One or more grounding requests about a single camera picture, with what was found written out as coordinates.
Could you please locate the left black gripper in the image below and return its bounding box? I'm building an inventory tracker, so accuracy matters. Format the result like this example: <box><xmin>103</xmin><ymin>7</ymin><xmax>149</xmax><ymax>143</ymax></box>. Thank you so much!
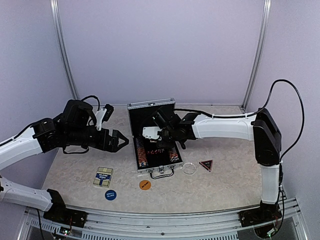
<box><xmin>65</xmin><ymin>126</ymin><xmax>129</xmax><ymax>152</ymax></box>

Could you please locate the aluminium poker chip case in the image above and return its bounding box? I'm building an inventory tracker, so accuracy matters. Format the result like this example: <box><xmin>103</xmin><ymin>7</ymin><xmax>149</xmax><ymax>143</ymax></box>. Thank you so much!
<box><xmin>127</xmin><ymin>98</ymin><xmax>184</xmax><ymax>180</ymax></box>

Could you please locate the orange big blind button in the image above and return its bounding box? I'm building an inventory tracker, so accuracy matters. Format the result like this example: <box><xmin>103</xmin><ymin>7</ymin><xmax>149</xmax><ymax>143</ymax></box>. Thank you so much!
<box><xmin>139</xmin><ymin>180</ymin><xmax>151</xmax><ymax>191</ymax></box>

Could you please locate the blue small blind button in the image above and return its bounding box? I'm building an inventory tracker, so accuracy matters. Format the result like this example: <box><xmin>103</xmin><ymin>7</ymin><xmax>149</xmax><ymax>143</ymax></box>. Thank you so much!
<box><xmin>104</xmin><ymin>189</ymin><xmax>117</xmax><ymax>201</ymax></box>

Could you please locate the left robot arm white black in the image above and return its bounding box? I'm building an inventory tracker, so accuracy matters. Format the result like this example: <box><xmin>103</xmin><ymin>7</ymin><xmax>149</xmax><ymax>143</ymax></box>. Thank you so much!
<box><xmin>0</xmin><ymin>98</ymin><xmax>129</xmax><ymax>223</ymax></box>

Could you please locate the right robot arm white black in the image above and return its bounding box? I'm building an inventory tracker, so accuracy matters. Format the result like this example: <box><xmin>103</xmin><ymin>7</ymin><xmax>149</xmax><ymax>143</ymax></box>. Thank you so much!
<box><xmin>142</xmin><ymin>79</ymin><xmax>305</xmax><ymax>226</ymax></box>

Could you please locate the black dice row in case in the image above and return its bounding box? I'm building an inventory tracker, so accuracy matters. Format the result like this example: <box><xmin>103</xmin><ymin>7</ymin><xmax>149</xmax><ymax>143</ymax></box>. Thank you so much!
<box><xmin>146</xmin><ymin>148</ymin><xmax>165</xmax><ymax>155</ymax></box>

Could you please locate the chip row in case back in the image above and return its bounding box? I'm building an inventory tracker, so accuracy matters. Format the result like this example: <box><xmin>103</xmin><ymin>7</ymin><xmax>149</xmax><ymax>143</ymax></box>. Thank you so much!
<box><xmin>168</xmin><ymin>148</ymin><xmax>180</xmax><ymax>163</ymax></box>

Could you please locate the chip row in case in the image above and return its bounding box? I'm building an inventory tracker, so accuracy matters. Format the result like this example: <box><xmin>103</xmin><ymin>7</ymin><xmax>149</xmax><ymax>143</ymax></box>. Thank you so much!
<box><xmin>168</xmin><ymin>148</ymin><xmax>180</xmax><ymax>163</ymax></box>
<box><xmin>135</xmin><ymin>137</ymin><xmax>148</xmax><ymax>168</ymax></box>

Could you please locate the chip row in case front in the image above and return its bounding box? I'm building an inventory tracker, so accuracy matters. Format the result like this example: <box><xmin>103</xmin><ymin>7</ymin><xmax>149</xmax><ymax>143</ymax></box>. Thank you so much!
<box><xmin>135</xmin><ymin>137</ymin><xmax>148</xmax><ymax>168</ymax></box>

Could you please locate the clear round dealer button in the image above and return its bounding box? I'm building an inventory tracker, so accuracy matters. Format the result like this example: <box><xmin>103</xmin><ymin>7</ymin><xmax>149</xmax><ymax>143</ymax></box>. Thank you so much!
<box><xmin>182</xmin><ymin>162</ymin><xmax>197</xmax><ymax>175</ymax></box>

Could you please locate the blue playing card box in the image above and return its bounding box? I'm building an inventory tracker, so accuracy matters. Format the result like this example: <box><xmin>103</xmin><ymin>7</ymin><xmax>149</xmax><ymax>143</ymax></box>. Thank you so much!
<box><xmin>93</xmin><ymin>166</ymin><xmax>114</xmax><ymax>188</ymax></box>

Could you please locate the black pink triangular button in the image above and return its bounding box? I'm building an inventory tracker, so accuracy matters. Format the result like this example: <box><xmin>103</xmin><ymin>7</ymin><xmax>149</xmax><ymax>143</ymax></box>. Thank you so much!
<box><xmin>199</xmin><ymin>159</ymin><xmax>213</xmax><ymax>172</ymax></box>

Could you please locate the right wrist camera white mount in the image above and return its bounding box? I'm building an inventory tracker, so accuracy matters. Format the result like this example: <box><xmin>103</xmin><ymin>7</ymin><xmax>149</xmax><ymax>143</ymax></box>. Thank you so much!
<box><xmin>142</xmin><ymin>126</ymin><xmax>161</xmax><ymax>140</ymax></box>

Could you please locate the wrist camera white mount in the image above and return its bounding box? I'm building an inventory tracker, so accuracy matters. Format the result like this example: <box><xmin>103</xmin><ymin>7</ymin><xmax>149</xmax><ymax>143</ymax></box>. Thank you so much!
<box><xmin>95</xmin><ymin>104</ymin><xmax>114</xmax><ymax>131</ymax></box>
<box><xmin>142</xmin><ymin>126</ymin><xmax>161</xmax><ymax>140</ymax></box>

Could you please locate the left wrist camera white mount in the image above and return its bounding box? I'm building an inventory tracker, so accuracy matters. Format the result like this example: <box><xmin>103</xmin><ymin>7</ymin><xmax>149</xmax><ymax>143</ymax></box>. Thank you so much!
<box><xmin>95</xmin><ymin>104</ymin><xmax>114</xmax><ymax>131</ymax></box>

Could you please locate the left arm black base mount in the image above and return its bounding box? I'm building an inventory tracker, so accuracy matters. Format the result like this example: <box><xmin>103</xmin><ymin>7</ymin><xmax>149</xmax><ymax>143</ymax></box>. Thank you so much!
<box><xmin>43</xmin><ymin>203</ymin><xmax>88</xmax><ymax>228</ymax></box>

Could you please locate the aluminium front rail frame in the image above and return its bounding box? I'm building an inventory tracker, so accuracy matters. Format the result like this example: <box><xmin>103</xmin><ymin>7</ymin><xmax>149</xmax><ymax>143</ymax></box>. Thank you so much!
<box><xmin>16</xmin><ymin>197</ymin><xmax>311</xmax><ymax>240</ymax></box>

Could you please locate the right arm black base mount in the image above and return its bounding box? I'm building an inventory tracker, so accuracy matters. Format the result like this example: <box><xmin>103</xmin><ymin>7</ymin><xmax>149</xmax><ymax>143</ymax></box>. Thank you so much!
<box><xmin>238</xmin><ymin>206</ymin><xmax>276</xmax><ymax>228</ymax></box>

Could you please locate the left aluminium corner post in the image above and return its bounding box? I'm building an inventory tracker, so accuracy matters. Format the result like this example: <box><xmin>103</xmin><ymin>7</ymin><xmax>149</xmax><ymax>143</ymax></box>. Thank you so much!
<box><xmin>50</xmin><ymin>0</ymin><xmax>79</xmax><ymax>100</ymax></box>

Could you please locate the aluminium corner post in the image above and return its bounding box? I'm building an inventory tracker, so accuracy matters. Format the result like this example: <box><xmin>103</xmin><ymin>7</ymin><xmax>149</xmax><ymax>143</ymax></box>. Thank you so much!
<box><xmin>241</xmin><ymin>0</ymin><xmax>272</xmax><ymax>111</ymax></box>
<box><xmin>50</xmin><ymin>0</ymin><xmax>79</xmax><ymax>100</ymax></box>

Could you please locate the right aluminium corner post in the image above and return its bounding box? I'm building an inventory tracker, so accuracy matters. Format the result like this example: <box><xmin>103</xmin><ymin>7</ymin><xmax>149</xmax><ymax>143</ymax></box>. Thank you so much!
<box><xmin>241</xmin><ymin>0</ymin><xmax>272</xmax><ymax>111</ymax></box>

